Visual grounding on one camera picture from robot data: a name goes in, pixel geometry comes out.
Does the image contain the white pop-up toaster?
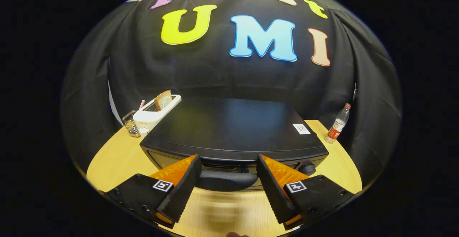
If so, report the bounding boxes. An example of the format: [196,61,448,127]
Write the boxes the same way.
[133,94,182,139]

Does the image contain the clear water bottle red label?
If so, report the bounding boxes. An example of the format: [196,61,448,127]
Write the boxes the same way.
[325,103,351,144]

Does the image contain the black backdrop cloth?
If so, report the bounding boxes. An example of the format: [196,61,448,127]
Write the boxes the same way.
[61,0,402,191]

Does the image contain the toasted bread slice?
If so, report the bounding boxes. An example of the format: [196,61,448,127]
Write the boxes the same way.
[155,90,173,110]

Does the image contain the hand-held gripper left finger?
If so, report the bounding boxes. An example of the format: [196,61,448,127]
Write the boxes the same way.
[104,155,202,229]

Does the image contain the black toaster oven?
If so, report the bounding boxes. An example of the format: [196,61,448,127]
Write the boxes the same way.
[140,97,329,191]

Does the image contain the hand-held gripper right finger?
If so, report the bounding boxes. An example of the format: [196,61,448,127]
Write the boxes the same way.
[257,155,359,230]

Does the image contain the metal wire holder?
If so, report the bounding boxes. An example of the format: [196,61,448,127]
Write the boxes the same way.
[122,110,141,137]

